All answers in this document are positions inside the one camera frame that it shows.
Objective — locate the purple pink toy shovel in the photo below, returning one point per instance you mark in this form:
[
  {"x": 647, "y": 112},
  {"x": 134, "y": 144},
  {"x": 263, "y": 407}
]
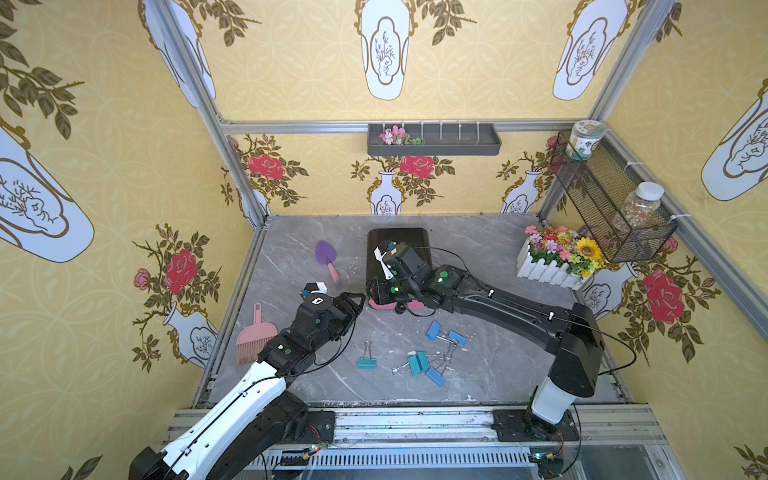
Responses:
[{"x": 326, "y": 255}]

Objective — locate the teal binder clip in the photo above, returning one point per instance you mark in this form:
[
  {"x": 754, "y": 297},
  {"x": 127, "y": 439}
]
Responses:
[
  {"x": 412, "y": 364},
  {"x": 425, "y": 361},
  {"x": 367, "y": 361}
]

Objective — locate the teal binder clip middle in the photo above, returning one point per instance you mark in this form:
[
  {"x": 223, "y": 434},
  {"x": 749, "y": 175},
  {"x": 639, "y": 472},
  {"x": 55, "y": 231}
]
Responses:
[{"x": 412, "y": 364}]

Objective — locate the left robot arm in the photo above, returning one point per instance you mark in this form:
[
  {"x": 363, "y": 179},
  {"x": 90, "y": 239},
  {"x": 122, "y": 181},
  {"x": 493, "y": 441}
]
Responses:
[{"x": 259, "y": 411}]

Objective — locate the teal binder clip right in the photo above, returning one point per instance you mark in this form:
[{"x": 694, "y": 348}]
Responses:
[{"x": 425, "y": 361}]

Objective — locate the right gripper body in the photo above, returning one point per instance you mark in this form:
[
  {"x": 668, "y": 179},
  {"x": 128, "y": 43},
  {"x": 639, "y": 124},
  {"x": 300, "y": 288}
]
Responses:
[{"x": 395, "y": 257}]

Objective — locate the grey wall shelf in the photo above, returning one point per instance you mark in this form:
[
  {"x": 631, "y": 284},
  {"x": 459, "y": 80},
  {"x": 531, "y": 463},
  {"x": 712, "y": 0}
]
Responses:
[{"x": 442, "y": 138}]

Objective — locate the pink hand broom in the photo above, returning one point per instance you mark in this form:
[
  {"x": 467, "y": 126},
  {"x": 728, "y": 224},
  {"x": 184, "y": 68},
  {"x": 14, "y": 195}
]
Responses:
[{"x": 251, "y": 341}]

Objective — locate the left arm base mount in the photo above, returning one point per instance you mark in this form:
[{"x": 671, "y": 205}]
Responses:
[{"x": 314, "y": 426}]

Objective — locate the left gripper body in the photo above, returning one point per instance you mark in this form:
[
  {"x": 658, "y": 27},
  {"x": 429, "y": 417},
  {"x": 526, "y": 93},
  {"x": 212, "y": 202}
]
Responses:
[{"x": 346, "y": 302}]

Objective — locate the clear jar white lid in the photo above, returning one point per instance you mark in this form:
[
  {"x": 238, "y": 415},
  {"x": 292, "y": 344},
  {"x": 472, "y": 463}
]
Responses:
[{"x": 639, "y": 206}]

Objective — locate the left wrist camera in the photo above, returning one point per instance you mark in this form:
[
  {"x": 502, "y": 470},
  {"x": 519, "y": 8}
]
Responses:
[{"x": 315, "y": 287}]

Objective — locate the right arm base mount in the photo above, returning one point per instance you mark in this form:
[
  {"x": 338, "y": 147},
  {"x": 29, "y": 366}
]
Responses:
[{"x": 516, "y": 425}]

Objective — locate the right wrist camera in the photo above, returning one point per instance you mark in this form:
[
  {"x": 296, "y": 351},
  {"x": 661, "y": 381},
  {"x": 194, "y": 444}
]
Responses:
[{"x": 379, "y": 252}]

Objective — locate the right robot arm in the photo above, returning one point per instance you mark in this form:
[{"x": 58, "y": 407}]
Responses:
[{"x": 569, "y": 334}]

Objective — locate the flower planter white fence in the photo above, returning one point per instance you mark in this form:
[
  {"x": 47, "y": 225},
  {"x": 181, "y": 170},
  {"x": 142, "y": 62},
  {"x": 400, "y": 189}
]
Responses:
[{"x": 559, "y": 256}]

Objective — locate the blue binder clip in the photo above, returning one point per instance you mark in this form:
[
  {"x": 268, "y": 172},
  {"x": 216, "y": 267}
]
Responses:
[
  {"x": 434, "y": 331},
  {"x": 436, "y": 368},
  {"x": 456, "y": 339}
]

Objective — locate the pink drawer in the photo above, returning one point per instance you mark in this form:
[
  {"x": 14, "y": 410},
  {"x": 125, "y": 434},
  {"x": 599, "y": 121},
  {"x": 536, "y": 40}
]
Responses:
[{"x": 396, "y": 296}]

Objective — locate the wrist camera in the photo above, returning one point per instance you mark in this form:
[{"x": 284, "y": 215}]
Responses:
[
  {"x": 315, "y": 287},
  {"x": 379, "y": 252}
]

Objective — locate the black wire basket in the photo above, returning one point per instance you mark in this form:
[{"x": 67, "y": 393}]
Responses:
[{"x": 598, "y": 189}]

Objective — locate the jar with patterned lid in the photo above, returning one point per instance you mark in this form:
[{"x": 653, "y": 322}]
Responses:
[{"x": 584, "y": 137}]

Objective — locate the teal binder clip left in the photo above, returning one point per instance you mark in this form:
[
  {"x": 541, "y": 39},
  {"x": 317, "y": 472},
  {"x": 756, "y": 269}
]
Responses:
[{"x": 367, "y": 361}]

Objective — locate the small pink flowers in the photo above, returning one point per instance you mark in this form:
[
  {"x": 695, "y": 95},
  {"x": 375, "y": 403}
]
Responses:
[{"x": 398, "y": 136}]

